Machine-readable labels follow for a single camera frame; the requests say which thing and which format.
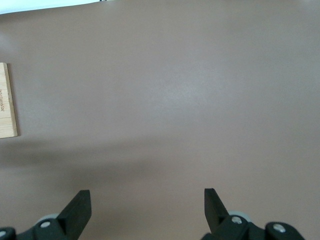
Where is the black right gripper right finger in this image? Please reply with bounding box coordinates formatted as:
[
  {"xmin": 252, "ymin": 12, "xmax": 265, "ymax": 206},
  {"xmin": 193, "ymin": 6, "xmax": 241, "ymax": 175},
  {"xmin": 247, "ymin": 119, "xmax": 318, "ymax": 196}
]
[{"xmin": 201, "ymin": 187, "xmax": 307, "ymax": 240}]

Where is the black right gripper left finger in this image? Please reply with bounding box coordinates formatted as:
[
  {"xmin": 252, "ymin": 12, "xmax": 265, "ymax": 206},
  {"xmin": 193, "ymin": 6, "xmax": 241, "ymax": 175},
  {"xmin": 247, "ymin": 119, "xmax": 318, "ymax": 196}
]
[{"xmin": 0, "ymin": 189, "xmax": 91, "ymax": 240}]

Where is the bamboo cutting board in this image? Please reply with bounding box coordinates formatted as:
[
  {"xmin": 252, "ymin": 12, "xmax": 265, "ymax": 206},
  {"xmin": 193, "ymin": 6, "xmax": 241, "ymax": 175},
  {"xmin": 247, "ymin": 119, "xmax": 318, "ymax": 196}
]
[{"xmin": 0, "ymin": 62, "xmax": 20, "ymax": 140}]

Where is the brown table mat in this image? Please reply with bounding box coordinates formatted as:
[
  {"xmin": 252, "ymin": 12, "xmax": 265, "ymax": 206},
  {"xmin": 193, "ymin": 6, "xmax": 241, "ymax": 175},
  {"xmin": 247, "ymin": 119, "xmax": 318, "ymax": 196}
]
[{"xmin": 0, "ymin": 0, "xmax": 320, "ymax": 240}]

